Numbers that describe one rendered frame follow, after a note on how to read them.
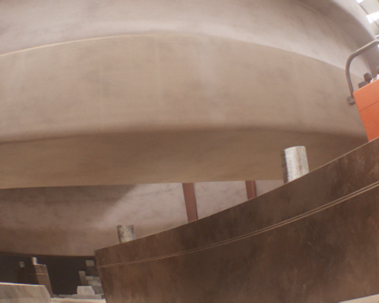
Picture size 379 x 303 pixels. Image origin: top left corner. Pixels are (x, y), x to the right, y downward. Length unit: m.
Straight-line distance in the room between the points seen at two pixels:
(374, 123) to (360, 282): 0.38
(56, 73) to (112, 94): 0.17
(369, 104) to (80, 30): 0.90
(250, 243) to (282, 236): 0.15
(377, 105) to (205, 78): 0.56
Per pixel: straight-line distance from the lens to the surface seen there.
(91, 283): 6.30
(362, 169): 1.14
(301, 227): 1.31
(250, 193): 4.99
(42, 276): 4.90
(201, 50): 1.47
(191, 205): 5.41
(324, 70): 1.77
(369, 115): 1.13
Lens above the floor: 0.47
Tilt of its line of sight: 15 degrees up
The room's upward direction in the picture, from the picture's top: 8 degrees counter-clockwise
